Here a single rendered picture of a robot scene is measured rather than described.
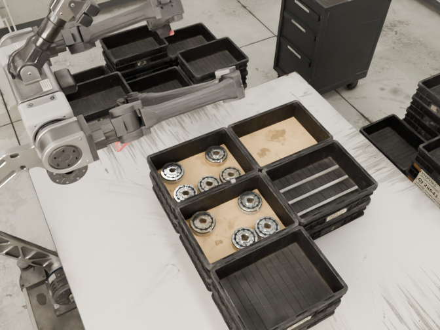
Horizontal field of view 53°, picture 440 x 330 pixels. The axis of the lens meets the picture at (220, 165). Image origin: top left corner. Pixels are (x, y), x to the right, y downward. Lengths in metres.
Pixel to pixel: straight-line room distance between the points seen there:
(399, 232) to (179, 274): 0.98
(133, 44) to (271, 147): 1.59
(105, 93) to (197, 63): 0.66
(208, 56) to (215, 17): 1.38
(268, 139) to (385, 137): 1.17
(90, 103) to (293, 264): 1.71
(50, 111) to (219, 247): 0.84
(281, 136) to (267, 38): 2.21
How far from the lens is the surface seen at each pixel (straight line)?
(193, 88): 1.52
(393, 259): 2.04
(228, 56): 3.18
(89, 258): 1.96
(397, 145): 3.09
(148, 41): 3.35
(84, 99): 2.95
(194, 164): 2.01
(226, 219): 1.84
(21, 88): 1.42
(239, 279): 1.71
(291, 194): 1.94
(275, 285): 1.71
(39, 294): 2.49
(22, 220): 3.07
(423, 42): 4.61
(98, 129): 1.28
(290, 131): 2.18
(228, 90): 1.39
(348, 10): 3.15
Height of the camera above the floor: 2.37
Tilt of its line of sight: 50 degrees down
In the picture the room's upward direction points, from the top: 1 degrees clockwise
